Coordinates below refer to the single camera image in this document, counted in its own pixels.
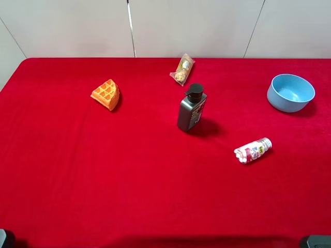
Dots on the red tablecloth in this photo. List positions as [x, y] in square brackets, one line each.
[74, 174]

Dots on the small white pink bottle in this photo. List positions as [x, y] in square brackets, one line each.
[252, 151]

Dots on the light blue bowl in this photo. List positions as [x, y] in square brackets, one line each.
[290, 93]

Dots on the black pump bottle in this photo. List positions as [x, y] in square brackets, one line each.
[191, 107]

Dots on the orange waffle wedge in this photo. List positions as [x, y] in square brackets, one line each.
[107, 94]

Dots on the clear chocolate snack packet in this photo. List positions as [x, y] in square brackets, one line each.
[183, 69]

